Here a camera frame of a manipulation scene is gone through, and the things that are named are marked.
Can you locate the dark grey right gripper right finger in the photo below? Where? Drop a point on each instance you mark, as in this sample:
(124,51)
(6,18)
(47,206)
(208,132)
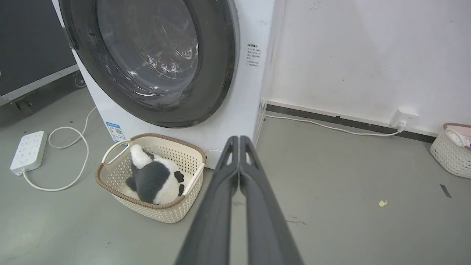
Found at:
(263,221)

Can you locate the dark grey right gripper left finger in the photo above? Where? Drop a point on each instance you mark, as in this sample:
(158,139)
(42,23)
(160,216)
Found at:
(213,221)

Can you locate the white washing machine body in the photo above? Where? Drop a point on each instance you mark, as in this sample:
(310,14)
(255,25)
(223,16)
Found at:
(239,110)

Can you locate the dark round washing machine door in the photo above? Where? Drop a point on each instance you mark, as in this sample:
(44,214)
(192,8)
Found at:
(154,62)

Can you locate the cream laundry basket brown rim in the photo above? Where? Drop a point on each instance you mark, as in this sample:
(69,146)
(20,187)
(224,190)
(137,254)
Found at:
(184,206)

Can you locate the black and white plush panda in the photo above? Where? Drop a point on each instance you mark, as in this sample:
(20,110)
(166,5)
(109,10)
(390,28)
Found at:
(154,180)

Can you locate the yellow paper scrap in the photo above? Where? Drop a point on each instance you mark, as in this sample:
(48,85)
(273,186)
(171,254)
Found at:
(382,203)

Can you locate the black tape strip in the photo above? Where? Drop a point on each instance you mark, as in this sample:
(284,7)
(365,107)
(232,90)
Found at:
(445,190)

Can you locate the white power strip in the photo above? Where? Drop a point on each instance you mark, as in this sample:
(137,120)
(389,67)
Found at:
(28,151)

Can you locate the cream laundry basket with clothes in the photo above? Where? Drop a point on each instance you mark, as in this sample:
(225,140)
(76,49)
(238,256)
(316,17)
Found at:
(450,152)

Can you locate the black flight case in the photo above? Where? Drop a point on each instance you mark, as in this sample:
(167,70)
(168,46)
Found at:
(29,40)

